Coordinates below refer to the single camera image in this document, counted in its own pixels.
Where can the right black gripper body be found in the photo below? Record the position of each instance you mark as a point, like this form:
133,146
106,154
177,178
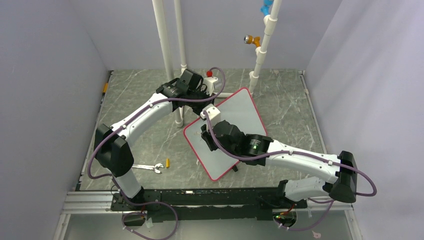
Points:
210,140

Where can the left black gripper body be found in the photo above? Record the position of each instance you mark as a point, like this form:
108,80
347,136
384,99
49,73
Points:
197,106

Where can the red-framed whiteboard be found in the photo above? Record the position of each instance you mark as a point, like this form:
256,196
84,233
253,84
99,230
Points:
241,132

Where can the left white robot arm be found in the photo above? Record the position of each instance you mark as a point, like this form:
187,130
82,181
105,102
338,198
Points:
112,144

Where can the silver open-end wrench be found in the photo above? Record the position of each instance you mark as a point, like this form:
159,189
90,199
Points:
155,168

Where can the orange nozzle fitting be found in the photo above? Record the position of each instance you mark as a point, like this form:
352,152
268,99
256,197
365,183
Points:
250,40

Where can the blue pipe fitting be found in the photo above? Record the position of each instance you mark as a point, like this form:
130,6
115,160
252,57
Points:
265,8

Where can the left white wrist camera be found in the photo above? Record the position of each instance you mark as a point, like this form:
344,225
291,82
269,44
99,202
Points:
211,83

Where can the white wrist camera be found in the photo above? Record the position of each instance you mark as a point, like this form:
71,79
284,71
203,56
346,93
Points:
211,83
213,113

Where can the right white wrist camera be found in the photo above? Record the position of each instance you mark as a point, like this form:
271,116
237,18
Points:
213,113

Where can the orange wall clip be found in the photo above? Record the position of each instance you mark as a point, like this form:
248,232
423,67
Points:
105,87

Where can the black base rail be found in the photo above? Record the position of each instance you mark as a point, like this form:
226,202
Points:
209,204

